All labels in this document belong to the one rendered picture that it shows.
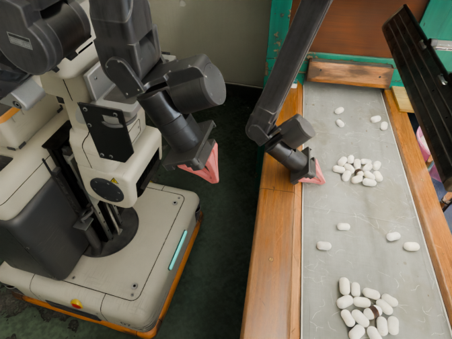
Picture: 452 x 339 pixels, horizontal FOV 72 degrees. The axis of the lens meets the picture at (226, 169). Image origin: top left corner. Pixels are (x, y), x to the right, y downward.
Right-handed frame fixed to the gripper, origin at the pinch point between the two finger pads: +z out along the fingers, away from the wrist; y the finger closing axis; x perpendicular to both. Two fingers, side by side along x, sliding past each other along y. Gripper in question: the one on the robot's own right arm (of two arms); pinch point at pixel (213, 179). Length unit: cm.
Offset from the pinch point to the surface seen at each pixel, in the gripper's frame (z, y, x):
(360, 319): 36.0, -8.2, -18.5
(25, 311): 50, -12, 121
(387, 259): 40.9, 8.3, -23.8
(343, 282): 34.3, -1.5, -15.4
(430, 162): 44, 42, -37
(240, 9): 14, 173, 47
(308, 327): 33.3, -11.9, -9.0
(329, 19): 8, 81, -15
